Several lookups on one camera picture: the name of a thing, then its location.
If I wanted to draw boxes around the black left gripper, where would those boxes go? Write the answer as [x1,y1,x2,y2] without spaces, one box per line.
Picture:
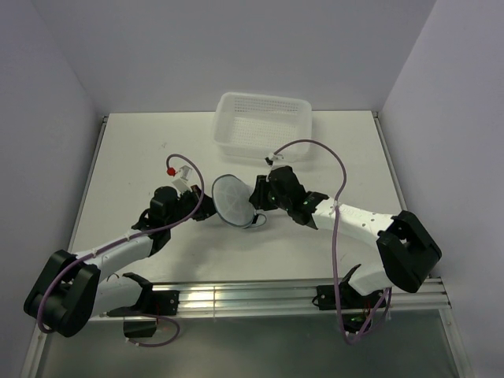
[165,184,225,229]

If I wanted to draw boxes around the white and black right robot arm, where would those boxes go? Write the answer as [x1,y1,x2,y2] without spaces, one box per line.
[249,165,442,309]

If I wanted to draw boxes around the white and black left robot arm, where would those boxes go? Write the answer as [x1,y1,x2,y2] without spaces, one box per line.
[24,185,216,337]

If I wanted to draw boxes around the white perforated plastic basket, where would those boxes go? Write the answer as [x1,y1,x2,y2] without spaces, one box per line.
[213,92,313,159]

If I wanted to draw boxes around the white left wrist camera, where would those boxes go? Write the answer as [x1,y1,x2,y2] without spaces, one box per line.
[166,165,193,194]

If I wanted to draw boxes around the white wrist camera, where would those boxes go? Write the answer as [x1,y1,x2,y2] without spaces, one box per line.
[166,165,193,194]
[265,153,286,182]

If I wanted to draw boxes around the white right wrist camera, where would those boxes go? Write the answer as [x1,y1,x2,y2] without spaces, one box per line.
[265,153,286,182]

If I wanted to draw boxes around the aluminium extrusion rail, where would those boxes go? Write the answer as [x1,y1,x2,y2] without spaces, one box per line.
[39,277,450,322]

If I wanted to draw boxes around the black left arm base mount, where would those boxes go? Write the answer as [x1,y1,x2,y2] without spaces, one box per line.
[132,290,180,316]

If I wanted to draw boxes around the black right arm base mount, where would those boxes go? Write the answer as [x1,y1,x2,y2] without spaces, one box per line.
[312,283,388,311]

